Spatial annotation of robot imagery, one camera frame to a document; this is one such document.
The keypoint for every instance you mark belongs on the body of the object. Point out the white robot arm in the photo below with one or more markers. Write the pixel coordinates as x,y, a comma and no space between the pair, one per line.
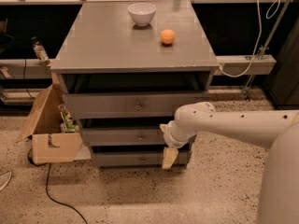
276,130

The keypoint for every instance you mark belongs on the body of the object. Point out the white bowl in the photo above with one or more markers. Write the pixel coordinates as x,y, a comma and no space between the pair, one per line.
142,13

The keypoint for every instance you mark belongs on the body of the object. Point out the orange ball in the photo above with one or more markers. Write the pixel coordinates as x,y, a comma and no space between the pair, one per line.
167,36

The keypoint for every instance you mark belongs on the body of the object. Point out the grey bottom drawer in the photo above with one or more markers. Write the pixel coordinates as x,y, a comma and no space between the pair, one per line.
119,159

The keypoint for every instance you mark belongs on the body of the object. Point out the grey top drawer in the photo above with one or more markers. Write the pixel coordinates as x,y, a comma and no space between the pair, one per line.
129,104

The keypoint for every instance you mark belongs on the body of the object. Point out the grey drawer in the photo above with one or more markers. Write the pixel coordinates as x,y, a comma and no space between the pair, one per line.
119,159
122,137
129,104

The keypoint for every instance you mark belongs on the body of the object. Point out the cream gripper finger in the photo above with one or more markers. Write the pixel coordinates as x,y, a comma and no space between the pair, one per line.
170,155

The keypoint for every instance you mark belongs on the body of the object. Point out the metal stand pole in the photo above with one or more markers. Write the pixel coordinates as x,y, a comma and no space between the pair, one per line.
259,53

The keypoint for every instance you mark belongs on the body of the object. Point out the clear plastic bottle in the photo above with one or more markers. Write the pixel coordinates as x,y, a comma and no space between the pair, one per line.
40,52

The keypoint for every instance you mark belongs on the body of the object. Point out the green snack package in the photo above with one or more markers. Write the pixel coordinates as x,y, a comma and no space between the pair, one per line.
68,125

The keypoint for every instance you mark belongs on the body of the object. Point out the dark grey cabinet right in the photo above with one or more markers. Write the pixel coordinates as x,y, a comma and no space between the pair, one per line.
283,82

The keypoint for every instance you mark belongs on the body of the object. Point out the grey drawer cabinet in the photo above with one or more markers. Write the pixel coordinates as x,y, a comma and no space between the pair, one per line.
105,52

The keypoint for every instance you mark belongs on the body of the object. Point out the open cardboard box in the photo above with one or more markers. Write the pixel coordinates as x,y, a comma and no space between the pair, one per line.
44,126

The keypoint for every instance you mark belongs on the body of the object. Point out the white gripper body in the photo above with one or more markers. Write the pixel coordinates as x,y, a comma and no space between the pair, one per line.
171,134

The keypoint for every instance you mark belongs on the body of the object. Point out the white object floor left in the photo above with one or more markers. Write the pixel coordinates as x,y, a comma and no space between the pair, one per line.
4,179

